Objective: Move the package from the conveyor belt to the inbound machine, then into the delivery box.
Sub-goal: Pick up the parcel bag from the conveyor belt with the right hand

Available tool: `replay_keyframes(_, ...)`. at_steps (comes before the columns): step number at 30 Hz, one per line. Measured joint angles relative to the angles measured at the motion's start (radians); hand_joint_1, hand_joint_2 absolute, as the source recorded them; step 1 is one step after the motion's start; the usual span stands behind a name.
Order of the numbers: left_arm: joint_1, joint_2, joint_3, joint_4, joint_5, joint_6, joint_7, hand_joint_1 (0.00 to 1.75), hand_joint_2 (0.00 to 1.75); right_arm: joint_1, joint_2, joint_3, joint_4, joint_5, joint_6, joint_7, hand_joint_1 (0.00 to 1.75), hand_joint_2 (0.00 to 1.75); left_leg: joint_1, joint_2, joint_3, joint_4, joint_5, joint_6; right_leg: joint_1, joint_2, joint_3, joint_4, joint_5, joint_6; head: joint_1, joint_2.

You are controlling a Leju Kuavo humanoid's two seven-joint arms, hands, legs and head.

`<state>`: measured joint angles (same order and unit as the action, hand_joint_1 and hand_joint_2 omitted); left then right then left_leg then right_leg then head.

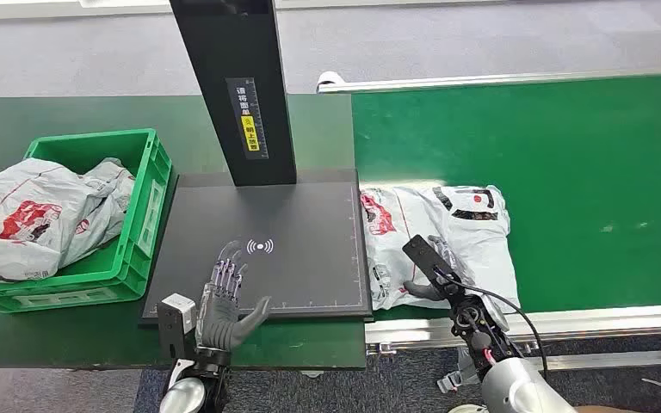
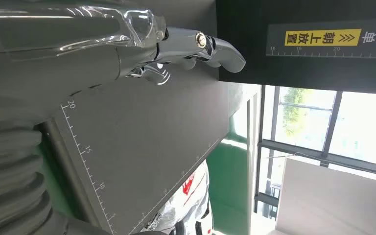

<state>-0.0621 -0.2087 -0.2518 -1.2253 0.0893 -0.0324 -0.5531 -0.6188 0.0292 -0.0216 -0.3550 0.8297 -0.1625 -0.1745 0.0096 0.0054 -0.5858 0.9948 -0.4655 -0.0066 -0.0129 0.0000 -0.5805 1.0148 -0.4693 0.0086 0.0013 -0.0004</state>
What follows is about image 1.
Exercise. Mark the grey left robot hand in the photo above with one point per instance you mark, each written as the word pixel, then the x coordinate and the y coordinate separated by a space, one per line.
pixel 219 319

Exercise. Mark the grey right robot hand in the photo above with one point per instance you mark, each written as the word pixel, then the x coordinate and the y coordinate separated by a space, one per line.
pixel 426 256

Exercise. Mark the grey printed plastic mailer package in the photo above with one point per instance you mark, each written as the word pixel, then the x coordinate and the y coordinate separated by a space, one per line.
pixel 390 253

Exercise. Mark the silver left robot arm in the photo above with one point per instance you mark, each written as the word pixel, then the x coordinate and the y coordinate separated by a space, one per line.
pixel 191 393

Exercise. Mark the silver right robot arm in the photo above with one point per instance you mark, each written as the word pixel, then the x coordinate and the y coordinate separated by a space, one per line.
pixel 513 385

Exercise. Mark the black inbound scanner machine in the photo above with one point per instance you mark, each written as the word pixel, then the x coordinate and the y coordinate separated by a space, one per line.
pixel 285 273

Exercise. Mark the green conveyor belt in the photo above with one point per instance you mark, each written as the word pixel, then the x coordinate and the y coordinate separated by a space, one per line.
pixel 581 188

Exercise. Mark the green plastic crate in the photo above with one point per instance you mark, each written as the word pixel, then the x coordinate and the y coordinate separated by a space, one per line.
pixel 148 188

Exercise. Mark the small crumpled grey mailer bag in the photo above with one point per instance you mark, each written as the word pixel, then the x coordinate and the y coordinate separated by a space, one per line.
pixel 111 194

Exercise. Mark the yellow and black ruler label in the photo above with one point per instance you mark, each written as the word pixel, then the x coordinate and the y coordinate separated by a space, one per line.
pixel 249 117

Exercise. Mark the large grey mailer bag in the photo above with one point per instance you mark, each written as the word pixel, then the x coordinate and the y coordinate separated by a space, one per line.
pixel 17 228

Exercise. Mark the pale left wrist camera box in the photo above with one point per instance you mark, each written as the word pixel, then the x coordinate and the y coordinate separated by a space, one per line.
pixel 175 319

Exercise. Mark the wide aluminium conveyor frame rail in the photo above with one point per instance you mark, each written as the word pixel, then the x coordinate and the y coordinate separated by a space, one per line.
pixel 593 325

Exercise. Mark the long thin aluminium conveyor rail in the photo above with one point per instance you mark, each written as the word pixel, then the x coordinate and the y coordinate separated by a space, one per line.
pixel 479 81

